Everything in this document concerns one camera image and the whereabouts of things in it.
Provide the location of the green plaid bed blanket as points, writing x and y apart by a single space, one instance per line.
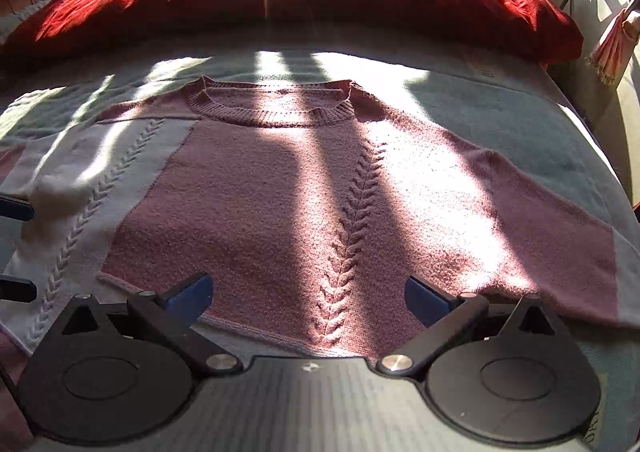
500 122

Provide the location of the right orange curtain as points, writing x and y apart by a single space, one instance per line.
611 54

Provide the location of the grey pillow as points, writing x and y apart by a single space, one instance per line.
9 23

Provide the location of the pink and white sweater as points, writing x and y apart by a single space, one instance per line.
320 212

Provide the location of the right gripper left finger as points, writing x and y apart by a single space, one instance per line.
167 319

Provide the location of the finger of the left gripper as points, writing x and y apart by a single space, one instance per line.
17 209
17 290

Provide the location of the red duvet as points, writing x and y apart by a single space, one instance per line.
534 30

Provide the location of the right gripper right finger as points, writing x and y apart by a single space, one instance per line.
447 320

